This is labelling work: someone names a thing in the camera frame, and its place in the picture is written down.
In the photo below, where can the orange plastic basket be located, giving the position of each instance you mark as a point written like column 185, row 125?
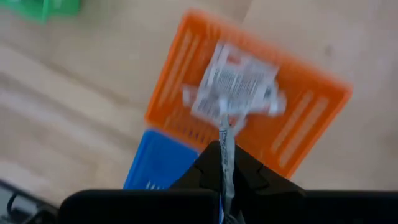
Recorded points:
column 311, row 102

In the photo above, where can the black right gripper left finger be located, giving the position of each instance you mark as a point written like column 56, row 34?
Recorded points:
column 140, row 208

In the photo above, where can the blue plastic basket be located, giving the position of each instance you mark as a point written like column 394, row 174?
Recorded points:
column 161, row 161

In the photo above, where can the white packet blue print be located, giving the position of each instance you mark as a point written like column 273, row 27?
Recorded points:
column 227, row 155

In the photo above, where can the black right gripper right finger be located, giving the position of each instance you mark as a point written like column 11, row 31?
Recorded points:
column 295, row 208

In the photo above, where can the green plastic basket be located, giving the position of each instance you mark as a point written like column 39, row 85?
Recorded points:
column 40, row 7

